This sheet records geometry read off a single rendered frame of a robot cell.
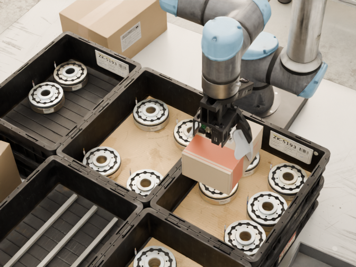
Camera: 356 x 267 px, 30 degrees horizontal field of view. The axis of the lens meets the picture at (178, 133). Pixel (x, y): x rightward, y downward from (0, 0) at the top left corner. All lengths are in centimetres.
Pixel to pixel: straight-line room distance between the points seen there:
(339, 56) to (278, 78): 153
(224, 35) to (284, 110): 90
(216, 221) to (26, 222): 48
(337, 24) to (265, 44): 172
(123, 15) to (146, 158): 60
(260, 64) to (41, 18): 95
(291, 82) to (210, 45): 72
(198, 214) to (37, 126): 56
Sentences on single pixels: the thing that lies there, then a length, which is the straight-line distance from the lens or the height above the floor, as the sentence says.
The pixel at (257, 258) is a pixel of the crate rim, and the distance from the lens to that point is 153.
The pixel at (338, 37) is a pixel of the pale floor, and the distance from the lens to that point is 356.
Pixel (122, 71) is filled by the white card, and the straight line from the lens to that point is 200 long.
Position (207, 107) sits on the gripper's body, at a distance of 131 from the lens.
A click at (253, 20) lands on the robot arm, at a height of 143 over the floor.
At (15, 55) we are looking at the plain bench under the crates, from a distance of 241.
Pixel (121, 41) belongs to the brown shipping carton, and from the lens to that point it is 223.
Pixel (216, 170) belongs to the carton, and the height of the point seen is 112.
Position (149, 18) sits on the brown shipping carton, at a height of 81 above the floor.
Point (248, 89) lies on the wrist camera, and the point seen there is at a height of 124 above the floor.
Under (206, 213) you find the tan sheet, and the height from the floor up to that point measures 83.
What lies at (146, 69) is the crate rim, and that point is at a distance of 193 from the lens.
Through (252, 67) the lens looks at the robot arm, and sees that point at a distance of 194.
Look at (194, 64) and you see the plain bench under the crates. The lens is 228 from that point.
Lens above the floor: 223
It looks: 48 degrees down
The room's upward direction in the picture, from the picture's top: 2 degrees counter-clockwise
